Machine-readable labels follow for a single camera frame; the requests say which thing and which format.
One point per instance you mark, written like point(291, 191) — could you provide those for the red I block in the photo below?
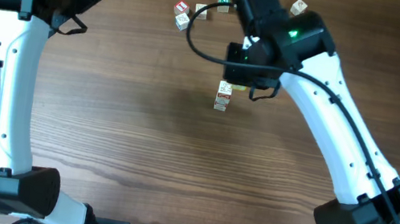
point(181, 7)

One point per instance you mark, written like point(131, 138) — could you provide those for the green Z block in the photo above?
point(225, 89)

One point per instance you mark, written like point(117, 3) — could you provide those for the white block far right top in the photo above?
point(298, 7)

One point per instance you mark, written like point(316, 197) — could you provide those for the yellow-sided S block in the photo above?
point(238, 87)

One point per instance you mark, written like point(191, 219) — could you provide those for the white mushroom picture block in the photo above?
point(220, 107)

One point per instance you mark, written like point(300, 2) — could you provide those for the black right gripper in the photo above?
point(235, 76)

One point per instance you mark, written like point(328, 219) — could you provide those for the white plain block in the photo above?
point(201, 10)

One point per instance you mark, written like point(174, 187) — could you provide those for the white blue-sided block left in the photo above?
point(182, 21)

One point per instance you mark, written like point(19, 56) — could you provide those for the green N block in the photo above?
point(224, 7)

